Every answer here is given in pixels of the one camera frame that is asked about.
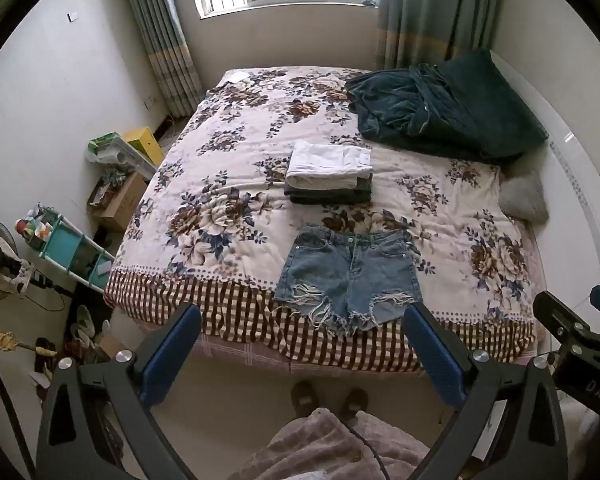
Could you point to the yellow box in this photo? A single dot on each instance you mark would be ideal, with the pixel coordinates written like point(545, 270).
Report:
point(144, 145)

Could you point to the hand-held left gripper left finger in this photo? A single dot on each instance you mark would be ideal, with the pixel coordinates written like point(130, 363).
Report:
point(169, 356)

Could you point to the white wall switch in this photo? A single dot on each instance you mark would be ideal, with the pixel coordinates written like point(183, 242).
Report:
point(72, 16)

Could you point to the folded grey pants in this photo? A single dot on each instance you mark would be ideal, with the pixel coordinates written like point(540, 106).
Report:
point(365, 186)

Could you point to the brown cardboard box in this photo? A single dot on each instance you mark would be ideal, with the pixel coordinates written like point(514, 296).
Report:
point(125, 202)

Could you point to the straw broom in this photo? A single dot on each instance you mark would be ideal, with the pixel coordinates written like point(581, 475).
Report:
point(2, 340)

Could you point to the green and white plastic bag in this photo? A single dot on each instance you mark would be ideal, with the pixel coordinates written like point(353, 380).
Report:
point(111, 149)

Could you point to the floral bed sheet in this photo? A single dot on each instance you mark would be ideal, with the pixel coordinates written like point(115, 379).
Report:
point(220, 160)

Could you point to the striped grey-green curtain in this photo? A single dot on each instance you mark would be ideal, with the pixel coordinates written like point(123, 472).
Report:
point(430, 5)
point(162, 35)

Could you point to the dark teal velvet garment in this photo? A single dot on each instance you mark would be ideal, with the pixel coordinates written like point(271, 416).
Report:
point(395, 105)

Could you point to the white paper sheet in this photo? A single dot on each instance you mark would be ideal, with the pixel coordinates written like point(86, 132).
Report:
point(237, 76)

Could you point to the folded white pants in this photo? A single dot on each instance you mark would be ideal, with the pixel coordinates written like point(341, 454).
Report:
point(327, 162)

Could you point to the wall socket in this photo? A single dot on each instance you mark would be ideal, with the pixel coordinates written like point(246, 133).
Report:
point(150, 103)

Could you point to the person's brown slipper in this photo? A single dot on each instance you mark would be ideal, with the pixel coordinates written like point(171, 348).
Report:
point(355, 404)
point(303, 397)

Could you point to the grey pillow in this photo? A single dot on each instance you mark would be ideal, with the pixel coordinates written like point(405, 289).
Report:
point(525, 197)

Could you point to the teal shelf cart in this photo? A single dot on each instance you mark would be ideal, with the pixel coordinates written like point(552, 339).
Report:
point(65, 245)

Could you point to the dark green quilt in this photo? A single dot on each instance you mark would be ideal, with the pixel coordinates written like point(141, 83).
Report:
point(485, 110)

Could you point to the white bed headboard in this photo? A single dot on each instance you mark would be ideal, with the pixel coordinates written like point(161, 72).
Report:
point(575, 185)

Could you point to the white shoes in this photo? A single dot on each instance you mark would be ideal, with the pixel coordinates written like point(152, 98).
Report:
point(87, 327)

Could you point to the ripped blue denim shorts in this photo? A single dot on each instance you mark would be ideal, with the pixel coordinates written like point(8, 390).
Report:
point(332, 270)

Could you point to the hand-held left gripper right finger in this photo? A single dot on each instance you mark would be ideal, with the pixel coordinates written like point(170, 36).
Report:
point(431, 356)

